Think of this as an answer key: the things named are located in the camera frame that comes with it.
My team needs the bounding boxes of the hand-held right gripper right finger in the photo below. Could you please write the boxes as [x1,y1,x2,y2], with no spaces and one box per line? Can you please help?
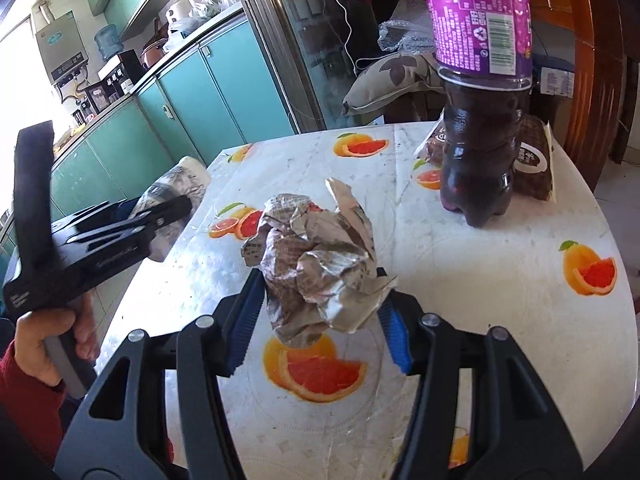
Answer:
[375,267,586,480]

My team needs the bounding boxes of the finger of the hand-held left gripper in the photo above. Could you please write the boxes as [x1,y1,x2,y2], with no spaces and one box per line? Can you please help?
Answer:
[107,199,146,218]
[60,195,193,242]

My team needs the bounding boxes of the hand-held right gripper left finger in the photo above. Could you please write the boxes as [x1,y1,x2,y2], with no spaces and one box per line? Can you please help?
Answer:
[54,269,266,480]

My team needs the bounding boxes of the printed paper cup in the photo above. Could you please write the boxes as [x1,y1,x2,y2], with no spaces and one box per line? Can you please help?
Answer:
[131,156,211,263]

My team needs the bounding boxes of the printed paper wrapper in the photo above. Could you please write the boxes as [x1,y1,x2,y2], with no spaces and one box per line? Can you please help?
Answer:
[241,177,398,348]

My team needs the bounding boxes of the person's left forearm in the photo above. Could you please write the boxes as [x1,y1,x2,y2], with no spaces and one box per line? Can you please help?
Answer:
[0,340,66,466]

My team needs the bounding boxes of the person's left hand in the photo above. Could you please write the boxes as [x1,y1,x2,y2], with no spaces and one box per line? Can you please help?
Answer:
[14,292,101,386]

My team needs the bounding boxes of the fruit print tablecloth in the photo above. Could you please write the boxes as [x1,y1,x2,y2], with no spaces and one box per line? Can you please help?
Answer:
[92,121,633,480]

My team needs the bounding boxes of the small black appliance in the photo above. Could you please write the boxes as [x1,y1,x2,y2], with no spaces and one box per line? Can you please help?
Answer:
[82,82,108,113]

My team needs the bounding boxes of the black pink drink machine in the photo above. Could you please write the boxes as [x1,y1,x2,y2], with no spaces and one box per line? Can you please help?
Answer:
[97,50,143,96]

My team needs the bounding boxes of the copper rice cooker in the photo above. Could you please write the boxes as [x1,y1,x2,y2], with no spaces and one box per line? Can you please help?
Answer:
[140,35,168,71]

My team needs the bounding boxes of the teal lower kitchen cabinets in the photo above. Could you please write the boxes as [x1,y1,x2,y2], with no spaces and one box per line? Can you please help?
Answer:
[0,15,296,261]

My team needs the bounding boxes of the blue water jug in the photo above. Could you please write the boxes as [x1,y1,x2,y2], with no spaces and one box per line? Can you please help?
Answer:
[95,25,125,63]

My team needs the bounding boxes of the white plastic bag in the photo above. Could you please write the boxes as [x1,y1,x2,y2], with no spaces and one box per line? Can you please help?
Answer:
[167,15,201,37]

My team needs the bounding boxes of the purple label soda bottle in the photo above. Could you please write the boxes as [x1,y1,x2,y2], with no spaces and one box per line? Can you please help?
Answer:
[417,0,533,228]

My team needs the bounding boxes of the brown bread packet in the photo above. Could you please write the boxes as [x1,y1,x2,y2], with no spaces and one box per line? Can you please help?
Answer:
[412,115,558,203]

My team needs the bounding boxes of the floral cushion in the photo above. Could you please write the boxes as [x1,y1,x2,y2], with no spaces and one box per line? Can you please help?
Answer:
[342,52,443,116]

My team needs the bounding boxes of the white printed box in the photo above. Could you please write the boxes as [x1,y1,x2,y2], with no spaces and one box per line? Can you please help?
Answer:
[540,67,576,97]

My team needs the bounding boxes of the bubble wrap bag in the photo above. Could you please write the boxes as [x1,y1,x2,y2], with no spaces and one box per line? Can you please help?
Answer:
[377,0,436,56]

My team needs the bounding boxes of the wooden sideboard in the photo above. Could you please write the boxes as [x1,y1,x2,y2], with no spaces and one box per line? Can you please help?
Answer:
[525,0,628,191]

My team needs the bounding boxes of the wall water heater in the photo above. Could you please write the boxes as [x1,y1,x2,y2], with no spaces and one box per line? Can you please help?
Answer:
[32,2,90,83]

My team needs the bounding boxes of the grey sliding door frame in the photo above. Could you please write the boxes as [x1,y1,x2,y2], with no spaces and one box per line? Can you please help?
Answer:
[230,0,381,133]

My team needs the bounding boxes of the white cable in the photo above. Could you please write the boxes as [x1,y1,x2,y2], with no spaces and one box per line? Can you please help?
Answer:
[320,0,381,76]

